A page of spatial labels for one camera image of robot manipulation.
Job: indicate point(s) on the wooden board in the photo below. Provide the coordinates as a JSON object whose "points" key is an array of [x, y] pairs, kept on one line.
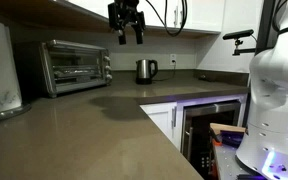
{"points": [[227, 127]]}

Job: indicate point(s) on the small dark countertop object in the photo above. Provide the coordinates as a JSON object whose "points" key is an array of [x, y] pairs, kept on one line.
{"points": [[205, 78]]}

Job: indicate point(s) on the white cylindrical container metal base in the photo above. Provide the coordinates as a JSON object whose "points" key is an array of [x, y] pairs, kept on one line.
{"points": [[0, 73]]}

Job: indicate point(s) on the white wall outlet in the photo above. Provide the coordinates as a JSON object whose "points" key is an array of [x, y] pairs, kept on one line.
{"points": [[173, 59]]}

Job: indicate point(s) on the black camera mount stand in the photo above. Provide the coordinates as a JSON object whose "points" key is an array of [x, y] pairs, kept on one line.
{"points": [[242, 50]]}

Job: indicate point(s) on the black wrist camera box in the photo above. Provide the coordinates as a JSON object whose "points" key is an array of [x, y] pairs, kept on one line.
{"points": [[112, 15]]}

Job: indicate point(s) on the orange clamp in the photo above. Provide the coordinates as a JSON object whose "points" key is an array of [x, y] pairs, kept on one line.
{"points": [[216, 142]]}

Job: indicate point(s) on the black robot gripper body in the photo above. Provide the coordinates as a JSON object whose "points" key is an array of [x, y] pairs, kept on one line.
{"points": [[130, 11]]}

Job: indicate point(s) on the black stereo camera bar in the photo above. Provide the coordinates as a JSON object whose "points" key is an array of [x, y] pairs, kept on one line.
{"points": [[239, 34]]}

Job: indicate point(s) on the steel undercounter beverage cooler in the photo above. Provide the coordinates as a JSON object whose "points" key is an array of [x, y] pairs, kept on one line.
{"points": [[197, 140]]}

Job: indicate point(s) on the grey perforated robot table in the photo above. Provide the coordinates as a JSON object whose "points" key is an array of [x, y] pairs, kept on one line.
{"points": [[227, 163]]}

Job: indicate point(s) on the steel electric kettle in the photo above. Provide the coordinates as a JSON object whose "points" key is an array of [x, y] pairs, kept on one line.
{"points": [[144, 70]]}

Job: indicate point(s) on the white lower cabinet door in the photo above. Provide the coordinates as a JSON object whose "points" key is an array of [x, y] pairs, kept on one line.
{"points": [[160, 116]]}

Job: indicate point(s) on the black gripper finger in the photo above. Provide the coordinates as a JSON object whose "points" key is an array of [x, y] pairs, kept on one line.
{"points": [[122, 38], [138, 35]]}

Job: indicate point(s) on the black vertical pole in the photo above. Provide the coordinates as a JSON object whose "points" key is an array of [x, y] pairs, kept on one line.
{"points": [[265, 26]]}

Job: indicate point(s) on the dark purple-lit box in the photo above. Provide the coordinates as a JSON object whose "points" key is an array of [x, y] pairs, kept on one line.
{"points": [[232, 138]]}

